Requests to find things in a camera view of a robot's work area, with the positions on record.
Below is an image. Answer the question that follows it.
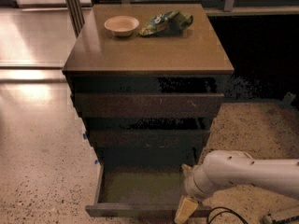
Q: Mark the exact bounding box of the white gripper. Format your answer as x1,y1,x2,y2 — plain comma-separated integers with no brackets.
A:
174,164,215,224

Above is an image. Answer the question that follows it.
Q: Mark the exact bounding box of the drawer brown wood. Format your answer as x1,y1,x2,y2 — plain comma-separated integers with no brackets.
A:
85,163,211,220

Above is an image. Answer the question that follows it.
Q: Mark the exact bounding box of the middle drawer brown front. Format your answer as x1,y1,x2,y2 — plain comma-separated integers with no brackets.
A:
88,130,210,147

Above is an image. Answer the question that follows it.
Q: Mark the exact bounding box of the brown wooden drawer cabinet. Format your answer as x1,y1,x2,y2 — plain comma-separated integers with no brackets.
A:
63,5,234,166

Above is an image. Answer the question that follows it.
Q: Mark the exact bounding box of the top drawer brown front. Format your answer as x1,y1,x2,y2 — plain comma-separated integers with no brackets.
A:
74,93,224,119

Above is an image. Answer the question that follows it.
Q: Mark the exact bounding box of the grey power strip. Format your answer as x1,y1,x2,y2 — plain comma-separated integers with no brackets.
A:
262,206,299,224

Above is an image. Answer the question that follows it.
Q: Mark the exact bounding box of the green chip bag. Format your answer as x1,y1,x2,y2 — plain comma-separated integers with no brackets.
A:
139,10,193,36

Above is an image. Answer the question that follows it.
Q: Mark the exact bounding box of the beige round bowl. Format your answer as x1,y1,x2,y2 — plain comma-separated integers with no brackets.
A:
104,16,139,37

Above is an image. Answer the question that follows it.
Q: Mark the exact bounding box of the black cable on floor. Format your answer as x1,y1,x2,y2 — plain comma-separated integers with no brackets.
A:
206,206,249,224

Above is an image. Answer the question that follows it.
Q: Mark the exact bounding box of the metal window frame post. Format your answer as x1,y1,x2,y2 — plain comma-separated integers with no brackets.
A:
65,0,85,36

